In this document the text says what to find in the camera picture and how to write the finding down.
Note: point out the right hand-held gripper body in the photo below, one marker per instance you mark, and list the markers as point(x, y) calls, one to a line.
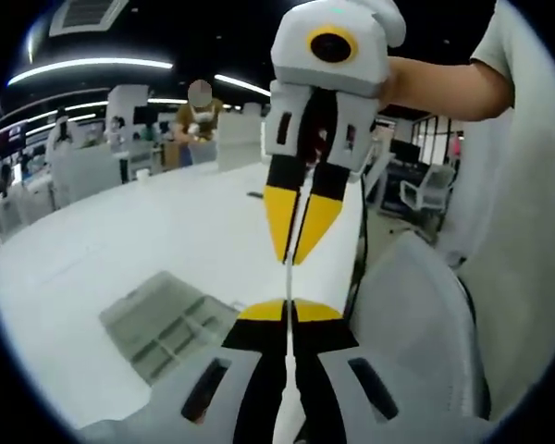
point(342, 65)

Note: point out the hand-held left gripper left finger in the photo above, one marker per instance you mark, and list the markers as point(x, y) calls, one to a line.
point(180, 398)

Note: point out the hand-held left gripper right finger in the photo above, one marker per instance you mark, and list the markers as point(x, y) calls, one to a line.
point(388, 402)

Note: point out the clear plastic divider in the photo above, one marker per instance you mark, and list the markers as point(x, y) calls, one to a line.
point(289, 287)

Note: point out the grey transparent guide fixture box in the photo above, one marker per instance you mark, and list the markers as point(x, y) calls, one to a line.
point(166, 319)

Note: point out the black pen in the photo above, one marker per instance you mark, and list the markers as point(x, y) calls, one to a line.
point(255, 194)

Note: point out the white desk panel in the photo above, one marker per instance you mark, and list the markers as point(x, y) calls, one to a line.
point(240, 143)

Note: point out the grey mesh office chair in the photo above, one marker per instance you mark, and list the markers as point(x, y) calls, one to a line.
point(421, 324)

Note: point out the black desk monitor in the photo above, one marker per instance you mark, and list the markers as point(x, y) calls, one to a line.
point(407, 152)

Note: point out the white mesh chair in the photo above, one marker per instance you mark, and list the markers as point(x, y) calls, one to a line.
point(427, 189)

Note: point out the white paper cup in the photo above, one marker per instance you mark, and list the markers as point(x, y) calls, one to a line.
point(142, 176)

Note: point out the person's grey shirt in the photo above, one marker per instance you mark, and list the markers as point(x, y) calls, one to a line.
point(527, 231)

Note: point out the ceiling air vent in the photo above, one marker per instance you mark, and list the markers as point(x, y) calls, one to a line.
point(85, 16)

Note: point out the purple wall screen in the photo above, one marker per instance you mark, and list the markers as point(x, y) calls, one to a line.
point(11, 138)

